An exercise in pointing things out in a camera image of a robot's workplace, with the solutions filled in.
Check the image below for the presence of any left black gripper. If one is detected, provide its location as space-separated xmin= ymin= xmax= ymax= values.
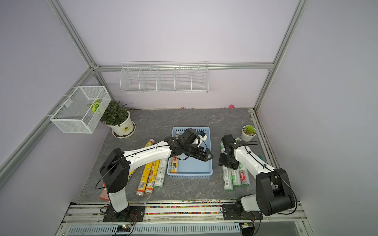
xmin=183 ymin=144 xmax=214 ymax=162

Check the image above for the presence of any white green wrap roll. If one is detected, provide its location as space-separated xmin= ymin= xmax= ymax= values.
xmin=154 ymin=158 xmax=168 ymax=188
xmin=220 ymin=141 xmax=234 ymax=192
xmin=231 ymin=169 xmax=242 ymax=188

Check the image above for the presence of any light blue plastic basket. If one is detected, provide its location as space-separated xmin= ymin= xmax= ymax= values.
xmin=166 ymin=126 xmax=213 ymax=178

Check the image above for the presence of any white wrap roll red label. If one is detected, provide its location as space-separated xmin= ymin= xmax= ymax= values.
xmin=238 ymin=162 xmax=251 ymax=187

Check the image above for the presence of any yellow plastic wrap roll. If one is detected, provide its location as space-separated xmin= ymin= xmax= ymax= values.
xmin=170 ymin=156 xmax=179 ymax=174

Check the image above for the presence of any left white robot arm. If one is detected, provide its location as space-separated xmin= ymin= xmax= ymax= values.
xmin=99 ymin=128 xmax=214 ymax=213

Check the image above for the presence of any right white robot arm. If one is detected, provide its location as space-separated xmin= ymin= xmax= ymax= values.
xmin=219 ymin=135 xmax=298 ymax=217

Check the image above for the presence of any yellow wrap roll left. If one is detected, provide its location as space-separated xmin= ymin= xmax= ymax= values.
xmin=129 ymin=139 xmax=156 ymax=197

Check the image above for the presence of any small succulent in white pot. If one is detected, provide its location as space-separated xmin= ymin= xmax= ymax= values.
xmin=241 ymin=125 xmax=257 ymax=142

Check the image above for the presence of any white plant pot with saucer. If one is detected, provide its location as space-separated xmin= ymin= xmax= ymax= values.
xmin=107 ymin=111 xmax=136 ymax=139

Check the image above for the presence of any green leafy plant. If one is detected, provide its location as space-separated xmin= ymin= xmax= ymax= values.
xmin=100 ymin=100 xmax=130 ymax=126

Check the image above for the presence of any orange rubber glove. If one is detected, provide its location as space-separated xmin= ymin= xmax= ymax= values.
xmin=99 ymin=184 xmax=110 ymax=202

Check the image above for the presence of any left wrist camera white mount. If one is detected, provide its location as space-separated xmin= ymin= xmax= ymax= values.
xmin=198 ymin=131 xmax=207 ymax=142

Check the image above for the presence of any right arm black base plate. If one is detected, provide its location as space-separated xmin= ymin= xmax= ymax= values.
xmin=220 ymin=203 xmax=263 ymax=221

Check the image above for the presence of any white wire wall shelf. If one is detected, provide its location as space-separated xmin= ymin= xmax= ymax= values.
xmin=119 ymin=61 xmax=209 ymax=93

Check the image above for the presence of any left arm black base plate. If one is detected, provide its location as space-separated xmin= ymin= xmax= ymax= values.
xmin=100 ymin=205 xmax=146 ymax=222

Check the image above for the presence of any white wire box basket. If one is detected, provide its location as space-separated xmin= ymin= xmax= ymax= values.
xmin=50 ymin=86 xmax=111 ymax=134

